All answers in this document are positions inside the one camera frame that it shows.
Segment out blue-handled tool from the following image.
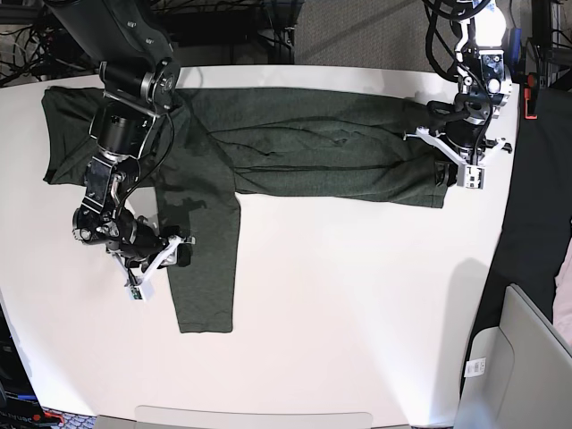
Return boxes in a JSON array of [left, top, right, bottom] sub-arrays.
[[509, 28, 522, 72]]

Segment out red clamp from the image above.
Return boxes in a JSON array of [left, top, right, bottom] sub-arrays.
[[524, 72, 540, 120]]

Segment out green long-sleeve T-shirt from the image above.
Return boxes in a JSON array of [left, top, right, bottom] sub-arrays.
[[40, 85, 452, 335]]

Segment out pink cloth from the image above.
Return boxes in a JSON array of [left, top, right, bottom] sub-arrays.
[[553, 242, 572, 345]]

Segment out grey plastic bin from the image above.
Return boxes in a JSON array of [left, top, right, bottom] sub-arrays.
[[454, 284, 571, 428]]

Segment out black gripper, image-right arm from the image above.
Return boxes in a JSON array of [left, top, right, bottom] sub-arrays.
[[434, 120, 483, 186]]

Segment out tangled black cables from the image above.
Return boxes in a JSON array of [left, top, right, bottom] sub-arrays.
[[0, 0, 90, 86]]

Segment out black aluminium frame post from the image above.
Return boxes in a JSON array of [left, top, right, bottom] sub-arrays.
[[263, 0, 302, 65]]

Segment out black gripper, image-left arm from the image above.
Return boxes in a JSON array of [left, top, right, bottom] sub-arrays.
[[106, 215, 194, 268]]

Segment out black box with blue label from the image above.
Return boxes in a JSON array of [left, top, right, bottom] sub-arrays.
[[1, 313, 42, 428]]

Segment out white barcode label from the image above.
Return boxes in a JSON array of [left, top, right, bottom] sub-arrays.
[[464, 357, 486, 378]]

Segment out white camera mount, image-left gripper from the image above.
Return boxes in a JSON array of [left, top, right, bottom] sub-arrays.
[[109, 235, 182, 301]]

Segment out black robot arm, image-left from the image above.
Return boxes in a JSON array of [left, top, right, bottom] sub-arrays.
[[47, 0, 181, 268]]

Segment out white camera mount, image-right gripper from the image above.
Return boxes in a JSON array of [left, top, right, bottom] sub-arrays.
[[403, 127, 513, 189]]

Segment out orange-handled tool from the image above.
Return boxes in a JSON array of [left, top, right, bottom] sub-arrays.
[[32, 411, 65, 425]]

